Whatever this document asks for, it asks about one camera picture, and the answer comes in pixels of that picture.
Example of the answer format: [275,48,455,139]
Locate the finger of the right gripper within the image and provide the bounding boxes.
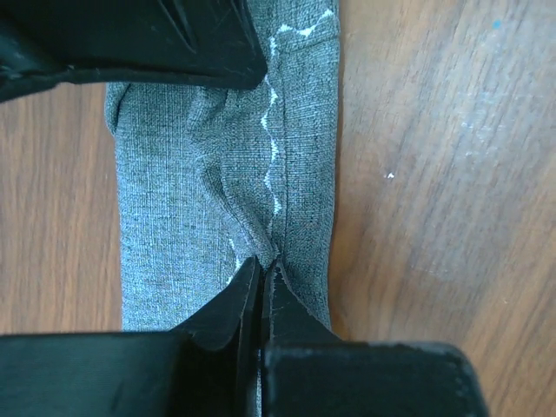
[1,0,268,102]

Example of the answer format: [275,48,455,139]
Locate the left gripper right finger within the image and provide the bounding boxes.
[259,259,342,417]

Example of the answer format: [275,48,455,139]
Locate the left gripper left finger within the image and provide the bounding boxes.
[167,257,261,416]

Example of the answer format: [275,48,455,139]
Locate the grey cloth napkin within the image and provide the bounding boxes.
[105,1,340,331]

